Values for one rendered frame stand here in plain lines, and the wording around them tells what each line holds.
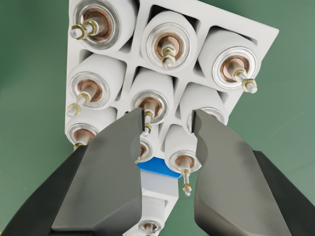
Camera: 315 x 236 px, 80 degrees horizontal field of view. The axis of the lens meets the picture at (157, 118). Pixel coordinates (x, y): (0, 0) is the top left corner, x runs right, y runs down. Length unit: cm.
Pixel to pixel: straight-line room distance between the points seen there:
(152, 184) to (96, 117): 35
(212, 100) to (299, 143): 57
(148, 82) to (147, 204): 44
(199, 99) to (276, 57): 34
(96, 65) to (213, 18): 23
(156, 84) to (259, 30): 22
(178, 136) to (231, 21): 26
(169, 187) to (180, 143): 29
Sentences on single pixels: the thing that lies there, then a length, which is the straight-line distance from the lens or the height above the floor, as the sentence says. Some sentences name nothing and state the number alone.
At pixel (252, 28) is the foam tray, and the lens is 43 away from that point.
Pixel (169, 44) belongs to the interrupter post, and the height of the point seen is 28.
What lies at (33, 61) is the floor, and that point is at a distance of 73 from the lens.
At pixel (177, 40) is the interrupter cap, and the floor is 25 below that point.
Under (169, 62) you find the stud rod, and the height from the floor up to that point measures 35.
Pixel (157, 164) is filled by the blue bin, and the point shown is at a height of 8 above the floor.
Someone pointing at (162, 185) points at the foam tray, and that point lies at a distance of 70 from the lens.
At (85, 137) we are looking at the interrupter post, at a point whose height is 26.
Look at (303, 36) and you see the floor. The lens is 69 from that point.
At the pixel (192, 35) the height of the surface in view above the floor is 25.
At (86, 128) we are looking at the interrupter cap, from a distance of 43.
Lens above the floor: 58
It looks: 57 degrees down
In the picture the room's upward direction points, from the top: 175 degrees counter-clockwise
